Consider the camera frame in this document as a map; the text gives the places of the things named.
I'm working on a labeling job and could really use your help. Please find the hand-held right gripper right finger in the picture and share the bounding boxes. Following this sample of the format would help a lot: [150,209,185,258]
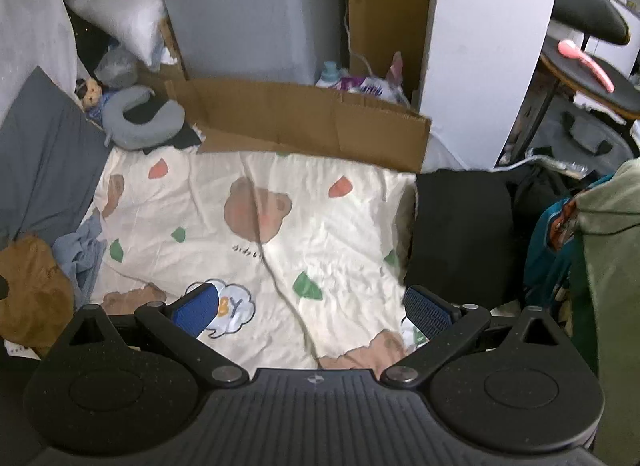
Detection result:
[380,285,588,389]

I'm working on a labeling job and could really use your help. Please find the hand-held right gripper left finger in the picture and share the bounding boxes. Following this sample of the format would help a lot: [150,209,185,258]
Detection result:
[45,282,251,389]

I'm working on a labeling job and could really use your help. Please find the black shorts patterned side stripes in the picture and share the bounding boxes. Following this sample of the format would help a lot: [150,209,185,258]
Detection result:
[404,169,526,307]

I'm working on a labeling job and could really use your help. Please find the white printed blanket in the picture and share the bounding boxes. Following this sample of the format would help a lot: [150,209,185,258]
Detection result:
[75,148,436,372]

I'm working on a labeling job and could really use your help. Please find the teal bag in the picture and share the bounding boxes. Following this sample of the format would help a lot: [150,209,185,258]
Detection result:
[522,173,616,307]

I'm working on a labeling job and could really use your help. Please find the light blue cloth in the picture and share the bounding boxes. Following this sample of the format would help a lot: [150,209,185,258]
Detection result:
[50,213,107,307]

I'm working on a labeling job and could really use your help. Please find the black bag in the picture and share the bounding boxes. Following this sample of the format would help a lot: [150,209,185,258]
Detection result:
[505,163,571,227]

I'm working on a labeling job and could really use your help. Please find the brown cloth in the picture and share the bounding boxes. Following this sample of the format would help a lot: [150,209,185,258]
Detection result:
[0,235,76,357]

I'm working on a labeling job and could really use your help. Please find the green garment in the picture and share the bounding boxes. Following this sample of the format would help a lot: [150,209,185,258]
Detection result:
[570,158,640,466]

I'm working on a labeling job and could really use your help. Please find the blue-grey neck pillow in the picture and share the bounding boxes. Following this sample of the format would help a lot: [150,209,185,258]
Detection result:
[101,86,187,151]

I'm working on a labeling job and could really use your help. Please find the grey bed sheet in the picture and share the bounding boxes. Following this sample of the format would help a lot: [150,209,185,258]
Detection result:
[0,66,113,247]

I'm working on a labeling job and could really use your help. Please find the grey duffel bag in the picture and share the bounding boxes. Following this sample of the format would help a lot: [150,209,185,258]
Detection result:
[520,96,640,171]

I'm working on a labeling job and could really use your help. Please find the brown cardboard sheet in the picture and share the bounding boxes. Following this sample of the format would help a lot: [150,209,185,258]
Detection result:
[137,66,432,174]

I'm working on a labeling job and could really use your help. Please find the purple white package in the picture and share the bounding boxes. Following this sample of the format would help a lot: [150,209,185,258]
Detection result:
[340,73,411,106]

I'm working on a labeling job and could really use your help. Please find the small teddy bear toy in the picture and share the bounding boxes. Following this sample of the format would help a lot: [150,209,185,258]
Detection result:
[75,78,108,111]

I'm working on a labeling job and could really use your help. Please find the grey plush toy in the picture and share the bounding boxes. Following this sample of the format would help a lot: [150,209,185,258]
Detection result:
[95,46,138,89]

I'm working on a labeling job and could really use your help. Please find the light blue bottle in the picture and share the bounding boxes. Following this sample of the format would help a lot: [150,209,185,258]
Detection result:
[315,62,342,89]

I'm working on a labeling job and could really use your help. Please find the tall brown panel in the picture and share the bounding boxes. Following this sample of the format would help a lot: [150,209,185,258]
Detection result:
[345,0,436,96]

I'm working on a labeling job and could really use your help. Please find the pink handheld tool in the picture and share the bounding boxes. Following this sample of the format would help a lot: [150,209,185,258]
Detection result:
[557,40,616,94]

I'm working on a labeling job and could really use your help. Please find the white pillow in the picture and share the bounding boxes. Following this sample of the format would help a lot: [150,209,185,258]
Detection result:
[65,0,168,66]

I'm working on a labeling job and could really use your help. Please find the grey cabinet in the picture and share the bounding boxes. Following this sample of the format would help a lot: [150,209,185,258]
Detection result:
[152,0,351,86]

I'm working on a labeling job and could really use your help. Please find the white curtain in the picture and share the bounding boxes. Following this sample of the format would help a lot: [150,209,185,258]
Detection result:
[0,0,81,117]

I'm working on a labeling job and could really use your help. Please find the black office chair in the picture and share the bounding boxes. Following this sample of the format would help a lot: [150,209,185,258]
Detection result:
[520,0,640,161]

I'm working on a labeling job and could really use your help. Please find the white cable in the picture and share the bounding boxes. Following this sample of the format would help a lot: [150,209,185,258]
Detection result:
[344,6,373,77]

